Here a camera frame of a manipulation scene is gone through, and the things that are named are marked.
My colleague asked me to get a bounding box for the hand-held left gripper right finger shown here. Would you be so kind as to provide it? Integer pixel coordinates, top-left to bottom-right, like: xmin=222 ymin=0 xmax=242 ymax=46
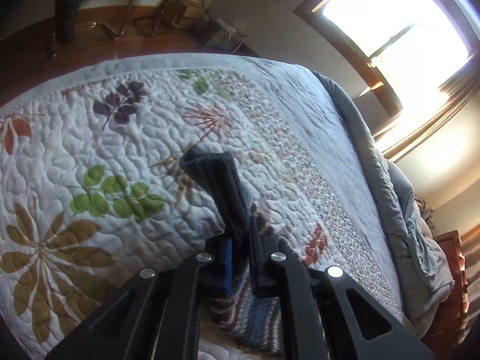
xmin=250 ymin=202 xmax=437 ymax=360

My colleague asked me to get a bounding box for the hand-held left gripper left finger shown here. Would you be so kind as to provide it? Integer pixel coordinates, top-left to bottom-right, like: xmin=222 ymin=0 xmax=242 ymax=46
xmin=45 ymin=237 xmax=233 ymax=360

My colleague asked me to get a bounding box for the striped knitted sock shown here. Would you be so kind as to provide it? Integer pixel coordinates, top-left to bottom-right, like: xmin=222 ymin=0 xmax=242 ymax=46
xmin=202 ymin=244 xmax=287 ymax=357

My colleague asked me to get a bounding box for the knitted sock with dark inside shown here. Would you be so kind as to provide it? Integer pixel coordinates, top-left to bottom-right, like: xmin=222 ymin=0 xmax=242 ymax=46
xmin=179 ymin=145 xmax=253 ymax=239

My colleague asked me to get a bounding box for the grey comforter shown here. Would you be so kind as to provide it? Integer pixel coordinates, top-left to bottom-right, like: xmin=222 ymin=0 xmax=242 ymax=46
xmin=314 ymin=70 xmax=466 ymax=336

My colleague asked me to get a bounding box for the floral quilted bedspread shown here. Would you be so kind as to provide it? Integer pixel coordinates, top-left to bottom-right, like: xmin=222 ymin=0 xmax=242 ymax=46
xmin=0 ymin=54 xmax=407 ymax=360

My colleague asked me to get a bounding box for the wooden headboard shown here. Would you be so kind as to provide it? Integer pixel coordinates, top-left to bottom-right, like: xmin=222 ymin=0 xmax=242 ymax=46
xmin=420 ymin=229 xmax=472 ymax=351

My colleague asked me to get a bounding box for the light curtain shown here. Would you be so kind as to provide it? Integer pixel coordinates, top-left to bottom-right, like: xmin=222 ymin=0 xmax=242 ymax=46
xmin=375 ymin=56 xmax=480 ymax=162

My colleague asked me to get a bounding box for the wooden stand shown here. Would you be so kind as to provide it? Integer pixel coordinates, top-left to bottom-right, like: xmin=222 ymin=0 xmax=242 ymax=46
xmin=134 ymin=0 xmax=196 ymax=39

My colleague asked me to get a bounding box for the bright window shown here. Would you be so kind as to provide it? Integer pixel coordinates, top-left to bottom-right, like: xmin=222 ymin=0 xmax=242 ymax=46
xmin=296 ymin=0 xmax=478 ymax=96

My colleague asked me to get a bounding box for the dark hanging garment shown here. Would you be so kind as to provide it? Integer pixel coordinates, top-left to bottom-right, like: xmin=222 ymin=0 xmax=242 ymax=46
xmin=52 ymin=0 xmax=82 ymax=45

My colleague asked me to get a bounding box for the metal frame chair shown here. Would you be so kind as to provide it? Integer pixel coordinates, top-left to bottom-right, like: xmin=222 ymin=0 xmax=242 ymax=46
xmin=75 ymin=0 xmax=137 ymax=40

